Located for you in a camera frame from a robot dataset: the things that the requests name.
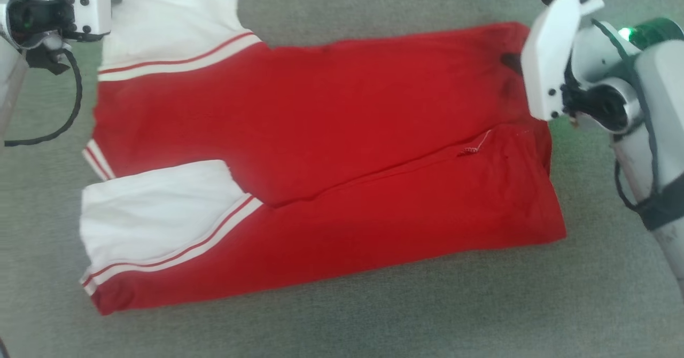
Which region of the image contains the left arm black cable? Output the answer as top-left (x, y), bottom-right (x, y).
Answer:
top-left (4, 47), bottom-right (84, 148)

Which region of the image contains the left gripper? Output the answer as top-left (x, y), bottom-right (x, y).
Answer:
top-left (0, 0), bottom-right (69, 50)

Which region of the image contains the red and white jersey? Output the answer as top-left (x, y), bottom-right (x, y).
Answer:
top-left (79, 0), bottom-right (568, 316)

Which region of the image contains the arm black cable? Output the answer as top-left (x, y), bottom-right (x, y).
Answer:
top-left (4, 47), bottom-right (84, 148)
top-left (590, 19), bottom-right (661, 212)

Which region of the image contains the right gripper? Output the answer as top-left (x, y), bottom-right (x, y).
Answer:
top-left (501, 18), bottom-right (684, 135)

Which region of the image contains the black arm strap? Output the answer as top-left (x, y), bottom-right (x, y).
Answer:
top-left (637, 174), bottom-right (684, 232)

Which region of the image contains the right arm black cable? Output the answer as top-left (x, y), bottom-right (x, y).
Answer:
top-left (590, 19), bottom-right (661, 212)

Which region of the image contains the grey fabric sofa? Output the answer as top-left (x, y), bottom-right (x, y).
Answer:
top-left (0, 0), bottom-right (684, 358)

